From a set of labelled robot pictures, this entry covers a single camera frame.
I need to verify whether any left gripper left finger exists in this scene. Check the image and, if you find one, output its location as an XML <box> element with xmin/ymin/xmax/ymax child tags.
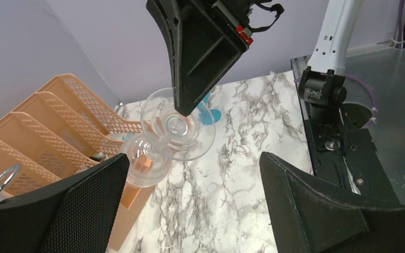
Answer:
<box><xmin>0</xmin><ymin>154</ymin><xmax>130</xmax><ymax>252</ymax></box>

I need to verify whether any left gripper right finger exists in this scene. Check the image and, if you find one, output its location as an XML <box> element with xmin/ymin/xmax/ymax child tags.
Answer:
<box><xmin>259</xmin><ymin>152</ymin><xmax>405</xmax><ymax>252</ymax></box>

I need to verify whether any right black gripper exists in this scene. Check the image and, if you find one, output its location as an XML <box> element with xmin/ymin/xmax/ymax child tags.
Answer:
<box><xmin>146</xmin><ymin>1</ymin><xmax>269</xmax><ymax>116</ymax></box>

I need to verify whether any short clear wine glass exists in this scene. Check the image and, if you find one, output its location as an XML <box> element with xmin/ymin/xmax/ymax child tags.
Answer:
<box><xmin>119</xmin><ymin>88</ymin><xmax>216</xmax><ymax>188</ymax></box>

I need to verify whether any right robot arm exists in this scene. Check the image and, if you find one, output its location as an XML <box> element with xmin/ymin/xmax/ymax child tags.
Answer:
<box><xmin>146</xmin><ymin>1</ymin><xmax>362</xmax><ymax>116</ymax></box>

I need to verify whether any peach desk organizer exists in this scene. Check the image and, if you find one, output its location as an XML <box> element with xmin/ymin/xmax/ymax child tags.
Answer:
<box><xmin>0</xmin><ymin>74</ymin><xmax>153</xmax><ymax>251</ymax></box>

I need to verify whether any black base frame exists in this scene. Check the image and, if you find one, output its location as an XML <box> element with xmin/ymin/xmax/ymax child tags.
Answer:
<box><xmin>300</xmin><ymin>101</ymin><xmax>400</xmax><ymax>204</ymax></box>

